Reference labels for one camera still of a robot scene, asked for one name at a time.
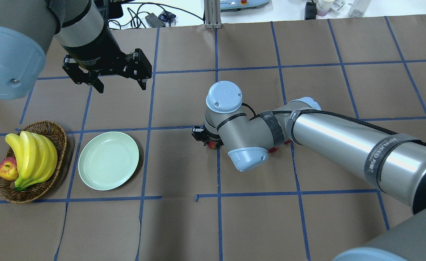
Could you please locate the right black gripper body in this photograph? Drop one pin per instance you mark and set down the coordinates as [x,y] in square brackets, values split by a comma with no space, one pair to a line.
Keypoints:
[199,133]

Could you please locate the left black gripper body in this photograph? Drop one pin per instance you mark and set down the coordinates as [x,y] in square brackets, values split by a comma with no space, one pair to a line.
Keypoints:
[96,55]

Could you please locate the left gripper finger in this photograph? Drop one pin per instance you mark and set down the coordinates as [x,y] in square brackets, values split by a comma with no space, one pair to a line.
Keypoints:
[78,76]
[138,67]

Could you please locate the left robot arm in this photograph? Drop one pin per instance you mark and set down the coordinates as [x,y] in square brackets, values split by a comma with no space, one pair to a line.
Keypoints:
[27,28]

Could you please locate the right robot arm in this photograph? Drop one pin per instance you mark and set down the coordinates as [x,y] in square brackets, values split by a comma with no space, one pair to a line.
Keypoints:
[391,162]

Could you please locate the light green plate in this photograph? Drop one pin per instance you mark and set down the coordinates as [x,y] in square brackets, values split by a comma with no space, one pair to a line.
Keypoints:
[108,161]

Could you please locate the black power adapter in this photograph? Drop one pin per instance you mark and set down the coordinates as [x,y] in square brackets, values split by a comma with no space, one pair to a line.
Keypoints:
[154,22]

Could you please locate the woven wicker basket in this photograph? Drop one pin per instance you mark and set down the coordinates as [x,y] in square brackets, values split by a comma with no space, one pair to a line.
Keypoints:
[56,134]

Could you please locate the yellow banana bunch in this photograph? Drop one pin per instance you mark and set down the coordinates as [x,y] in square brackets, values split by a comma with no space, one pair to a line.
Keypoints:
[36,158]

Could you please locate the blue teach pendant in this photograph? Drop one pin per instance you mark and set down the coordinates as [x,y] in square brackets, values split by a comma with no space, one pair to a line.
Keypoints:
[237,5]

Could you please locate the red yellow apple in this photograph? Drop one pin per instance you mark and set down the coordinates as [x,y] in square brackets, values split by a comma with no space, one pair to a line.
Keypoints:
[9,169]

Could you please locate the white paper cup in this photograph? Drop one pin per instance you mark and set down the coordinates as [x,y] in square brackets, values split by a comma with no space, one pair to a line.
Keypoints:
[323,7]

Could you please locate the aluminium frame post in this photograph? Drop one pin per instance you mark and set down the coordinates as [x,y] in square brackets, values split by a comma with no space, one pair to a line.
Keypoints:
[212,18]

